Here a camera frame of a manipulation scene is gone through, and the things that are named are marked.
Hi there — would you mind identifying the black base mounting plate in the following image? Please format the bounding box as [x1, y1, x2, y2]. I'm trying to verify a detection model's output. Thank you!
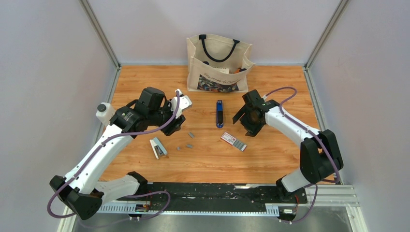
[139, 182, 308, 213]

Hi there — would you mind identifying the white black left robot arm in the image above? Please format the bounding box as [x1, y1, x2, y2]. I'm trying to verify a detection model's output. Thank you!
[49, 87, 192, 220]

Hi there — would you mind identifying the red white staple box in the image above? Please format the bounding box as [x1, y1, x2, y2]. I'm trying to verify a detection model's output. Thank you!
[221, 132, 247, 152]

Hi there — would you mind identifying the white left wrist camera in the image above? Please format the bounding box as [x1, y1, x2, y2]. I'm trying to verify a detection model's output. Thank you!
[171, 89, 192, 119]

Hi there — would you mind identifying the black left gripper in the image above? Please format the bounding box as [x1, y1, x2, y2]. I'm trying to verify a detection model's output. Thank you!
[148, 99, 186, 136]

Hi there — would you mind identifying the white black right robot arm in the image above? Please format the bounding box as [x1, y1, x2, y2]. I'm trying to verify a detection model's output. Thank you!
[233, 89, 344, 203]

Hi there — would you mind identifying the light blue white stapler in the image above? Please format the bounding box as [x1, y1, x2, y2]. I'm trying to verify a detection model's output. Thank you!
[149, 137, 168, 160]

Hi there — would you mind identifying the aluminium frame rail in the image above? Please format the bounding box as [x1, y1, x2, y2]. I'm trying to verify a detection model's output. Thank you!
[58, 182, 368, 232]

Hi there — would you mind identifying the beige canvas tote bag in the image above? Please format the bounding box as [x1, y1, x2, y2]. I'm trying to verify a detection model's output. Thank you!
[186, 34, 255, 93]

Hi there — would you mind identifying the blue black stapler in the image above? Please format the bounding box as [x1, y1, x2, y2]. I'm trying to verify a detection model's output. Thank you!
[216, 100, 224, 128]

